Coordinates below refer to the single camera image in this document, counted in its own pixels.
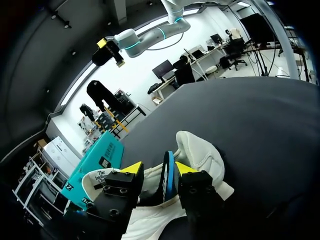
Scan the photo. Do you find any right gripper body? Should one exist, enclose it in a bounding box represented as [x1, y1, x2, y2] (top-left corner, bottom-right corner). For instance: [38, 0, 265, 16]
[91, 39, 121, 67]

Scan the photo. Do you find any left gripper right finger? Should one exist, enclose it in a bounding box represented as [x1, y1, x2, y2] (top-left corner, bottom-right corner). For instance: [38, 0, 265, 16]
[174, 161, 234, 240]

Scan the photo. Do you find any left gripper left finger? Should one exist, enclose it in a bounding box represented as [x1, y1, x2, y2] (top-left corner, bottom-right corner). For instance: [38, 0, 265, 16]
[84, 161, 145, 240]

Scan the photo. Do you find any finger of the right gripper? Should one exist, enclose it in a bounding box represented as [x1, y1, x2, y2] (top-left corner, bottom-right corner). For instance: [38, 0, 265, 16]
[96, 37, 109, 49]
[113, 55, 126, 69]

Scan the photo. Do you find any blue and black insole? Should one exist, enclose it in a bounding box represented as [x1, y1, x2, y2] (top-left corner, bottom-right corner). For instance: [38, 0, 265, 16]
[159, 150, 181, 204]

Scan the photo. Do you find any white shoe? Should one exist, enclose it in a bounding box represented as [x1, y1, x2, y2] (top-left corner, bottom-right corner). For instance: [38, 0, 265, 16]
[82, 130, 235, 240]

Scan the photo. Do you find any teal box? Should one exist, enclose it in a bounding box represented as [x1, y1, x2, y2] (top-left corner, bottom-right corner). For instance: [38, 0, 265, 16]
[61, 129, 125, 211]

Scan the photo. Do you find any white cable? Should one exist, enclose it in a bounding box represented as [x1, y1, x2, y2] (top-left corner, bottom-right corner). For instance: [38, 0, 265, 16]
[146, 31, 185, 51]

